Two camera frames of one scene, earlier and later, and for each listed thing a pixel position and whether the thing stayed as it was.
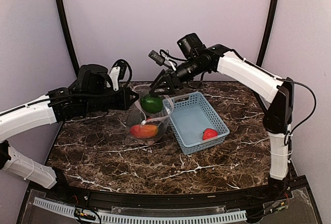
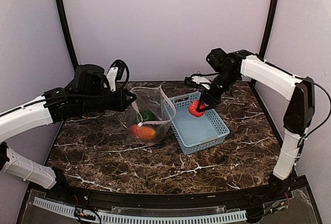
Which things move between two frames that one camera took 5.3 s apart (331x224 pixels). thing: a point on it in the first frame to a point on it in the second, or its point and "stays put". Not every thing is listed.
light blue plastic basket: [192, 115] stays put
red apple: [208, 133] to [193, 108]
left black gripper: [124, 102] stays put
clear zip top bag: [144, 128] stays put
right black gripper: [170, 83] to [205, 97]
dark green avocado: [151, 104] to [147, 116]
